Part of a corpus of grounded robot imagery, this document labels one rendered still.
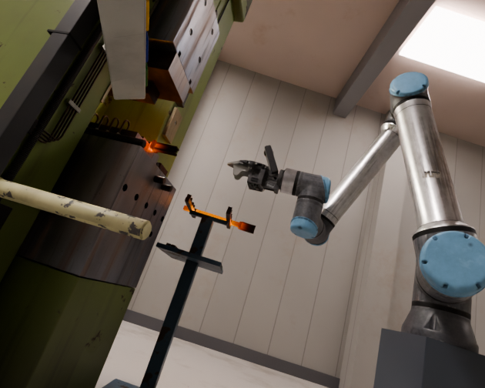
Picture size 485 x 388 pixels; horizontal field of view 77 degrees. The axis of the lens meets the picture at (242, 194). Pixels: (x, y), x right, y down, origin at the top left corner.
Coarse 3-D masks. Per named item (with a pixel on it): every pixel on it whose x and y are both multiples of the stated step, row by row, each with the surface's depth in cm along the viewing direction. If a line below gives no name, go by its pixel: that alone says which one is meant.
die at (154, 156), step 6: (90, 126) 113; (96, 126) 112; (102, 126) 112; (108, 126) 112; (114, 132) 110; (120, 132) 110; (126, 132) 110; (132, 132) 109; (138, 132) 110; (138, 138) 110; (144, 138) 114; (150, 144) 119; (150, 150) 120; (150, 156) 121; (156, 156) 126
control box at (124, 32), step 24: (120, 0) 52; (144, 0) 53; (120, 24) 57; (144, 24) 58; (120, 48) 63; (144, 48) 64; (120, 72) 70; (144, 72) 72; (120, 96) 79; (144, 96) 82
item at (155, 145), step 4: (152, 140) 120; (152, 144) 119; (156, 144) 121; (160, 144) 120; (164, 144) 119; (152, 148) 119; (156, 148) 119; (160, 148) 120; (164, 148) 120; (168, 148) 119; (172, 148) 119; (176, 148) 118; (156, 152) 122; (164, 152) 120; (168, 152) 119; (172, 152) 118; (176, 152) 119
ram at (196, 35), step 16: (160, 0) 127; (176, 0) 126; (192, 0) 125; (208, 0) 137; (160, 16) 123; (176, 16) 122; (192, 16) 127; (208, 16) 141; (160, 32) 120; (176, 32) 119; (192, 32) 130; (208, 32) 145; (160, 48) 123; (176, 48) 121; (192, 48) 134; (208, 48) 149; (192, 64) 137; (192, 80) 141
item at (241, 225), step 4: (184, 208) 173; (200, 212) 173; (204, 212) 173; (208, 212) 173; (212, 216) 172; (216, 216) 173; (220, 216) 173; (232, 220) 172; (232, 224) 172; (236, 224) 172; (240, 224) 171; (244, 224) 173; (248, 224) 172; (240, 228) 171; (244, 228) 172; (248, 228) 172; (252, 228) 172; (252, 232) 172
